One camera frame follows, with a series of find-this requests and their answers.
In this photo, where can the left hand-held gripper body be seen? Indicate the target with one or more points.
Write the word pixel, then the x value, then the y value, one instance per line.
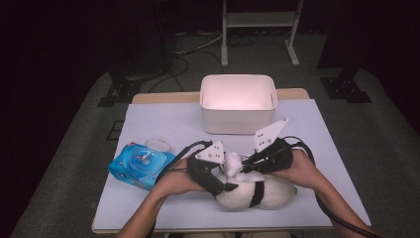
pixel 204 175

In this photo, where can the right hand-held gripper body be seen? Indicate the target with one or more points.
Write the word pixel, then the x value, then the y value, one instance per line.
pixel 277 157

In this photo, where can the panda plush toy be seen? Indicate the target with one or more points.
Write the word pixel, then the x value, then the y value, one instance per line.
pixel 237 198

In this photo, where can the white wet wipe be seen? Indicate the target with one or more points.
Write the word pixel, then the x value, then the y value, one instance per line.
pixel 232 165

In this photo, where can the white plastic storage bin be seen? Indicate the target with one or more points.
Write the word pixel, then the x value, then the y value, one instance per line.
pixel 237 122

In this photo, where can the blue wet wipes pack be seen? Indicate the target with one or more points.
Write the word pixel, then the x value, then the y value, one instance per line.
pixel 125 168

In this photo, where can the person's right hand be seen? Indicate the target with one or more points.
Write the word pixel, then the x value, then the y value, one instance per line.
pixel 303 170

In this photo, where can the person's left hand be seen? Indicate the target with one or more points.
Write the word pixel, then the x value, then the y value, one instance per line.
pixel 175 181

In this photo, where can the black metal stand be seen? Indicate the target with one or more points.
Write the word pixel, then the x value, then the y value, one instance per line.
pixel 122 89
pixel 345 89

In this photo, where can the black floor outlet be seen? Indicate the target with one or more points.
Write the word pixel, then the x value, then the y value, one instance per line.
pixel 115 130

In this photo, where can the white metal stand frame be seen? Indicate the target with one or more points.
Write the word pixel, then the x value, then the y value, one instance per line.
pixel 261 19

